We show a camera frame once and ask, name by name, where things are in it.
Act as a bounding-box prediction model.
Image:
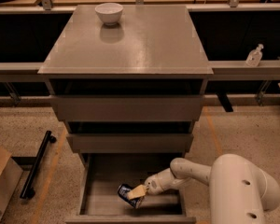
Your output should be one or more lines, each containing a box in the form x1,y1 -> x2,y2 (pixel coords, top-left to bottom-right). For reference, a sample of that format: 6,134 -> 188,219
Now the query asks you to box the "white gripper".
127,168 -> 175,200

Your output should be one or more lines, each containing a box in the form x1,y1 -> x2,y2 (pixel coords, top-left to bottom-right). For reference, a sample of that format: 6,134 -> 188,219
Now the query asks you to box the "blue pepsi can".
118,184 -> 144,209

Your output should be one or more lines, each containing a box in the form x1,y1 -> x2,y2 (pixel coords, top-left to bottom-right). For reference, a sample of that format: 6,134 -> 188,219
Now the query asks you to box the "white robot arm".
126,154 -> 280,224

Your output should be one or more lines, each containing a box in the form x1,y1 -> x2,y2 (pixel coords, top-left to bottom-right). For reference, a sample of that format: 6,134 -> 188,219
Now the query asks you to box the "open bottom grey drawer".
65,154 -> 196,224

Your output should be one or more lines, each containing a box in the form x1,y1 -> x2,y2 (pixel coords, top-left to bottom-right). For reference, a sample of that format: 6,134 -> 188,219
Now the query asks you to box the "middle grey drawer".
67,133 -> 193,153

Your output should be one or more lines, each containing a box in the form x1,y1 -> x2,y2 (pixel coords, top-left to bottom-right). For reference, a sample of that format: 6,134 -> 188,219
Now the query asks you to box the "top grey drawer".
50,96 -> 203,122

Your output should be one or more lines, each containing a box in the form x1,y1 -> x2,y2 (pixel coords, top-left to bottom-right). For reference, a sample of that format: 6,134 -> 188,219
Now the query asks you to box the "grey drawer cabinet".
38,5 -> 215,224

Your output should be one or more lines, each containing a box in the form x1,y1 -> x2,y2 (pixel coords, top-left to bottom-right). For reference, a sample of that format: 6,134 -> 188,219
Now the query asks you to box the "brown cardboard box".
0,145 -> 22,221

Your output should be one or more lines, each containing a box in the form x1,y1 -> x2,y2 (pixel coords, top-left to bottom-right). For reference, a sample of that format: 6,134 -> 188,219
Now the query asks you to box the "clear sanitizer pump bottle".
245,44 -> 264,67

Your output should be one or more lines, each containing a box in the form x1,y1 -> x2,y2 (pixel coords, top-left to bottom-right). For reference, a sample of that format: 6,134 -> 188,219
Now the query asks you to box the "white ceramic bowl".
95,3 -> 123,25

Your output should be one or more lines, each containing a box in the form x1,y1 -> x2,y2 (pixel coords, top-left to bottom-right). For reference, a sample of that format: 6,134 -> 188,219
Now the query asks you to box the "grey metal rail shelf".
0,60 -> 280,82

